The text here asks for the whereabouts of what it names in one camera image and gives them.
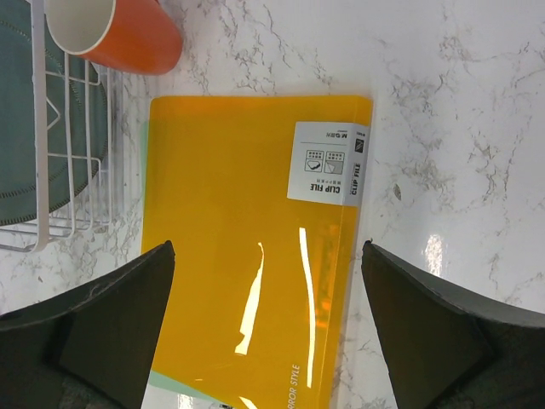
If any grey-green ceramic plate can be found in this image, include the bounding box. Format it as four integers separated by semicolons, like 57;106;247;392
1;1;107;226

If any yellow clip file folder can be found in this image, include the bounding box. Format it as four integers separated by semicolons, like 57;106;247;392
142;95;373;408

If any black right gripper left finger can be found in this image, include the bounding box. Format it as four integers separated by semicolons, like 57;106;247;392
1;241;175;408

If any white wire dish rack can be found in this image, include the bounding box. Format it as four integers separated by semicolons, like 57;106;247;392
1;1;123;254

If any orange mug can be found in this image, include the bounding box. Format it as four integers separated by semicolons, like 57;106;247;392
44;0;182;75

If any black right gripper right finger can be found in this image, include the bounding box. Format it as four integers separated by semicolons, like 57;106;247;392
362;241;544;408

